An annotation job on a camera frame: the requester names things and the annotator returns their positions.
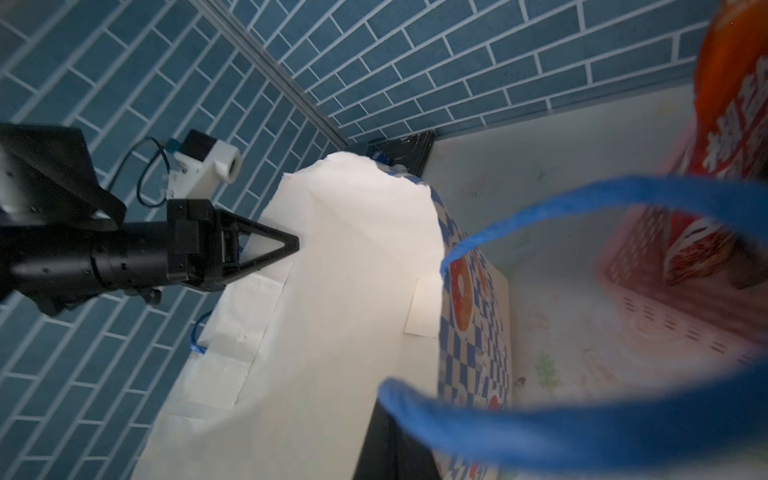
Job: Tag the pink perforated plastic basket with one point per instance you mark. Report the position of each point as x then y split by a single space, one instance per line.
684 288

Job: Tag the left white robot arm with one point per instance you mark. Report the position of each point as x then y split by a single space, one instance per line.
65 239

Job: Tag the orange red condiment packet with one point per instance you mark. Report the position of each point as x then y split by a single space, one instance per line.
730 142

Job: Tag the white checkered paper bag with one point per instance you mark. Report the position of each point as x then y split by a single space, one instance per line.
285 382

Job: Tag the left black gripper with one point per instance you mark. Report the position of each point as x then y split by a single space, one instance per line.
197 246

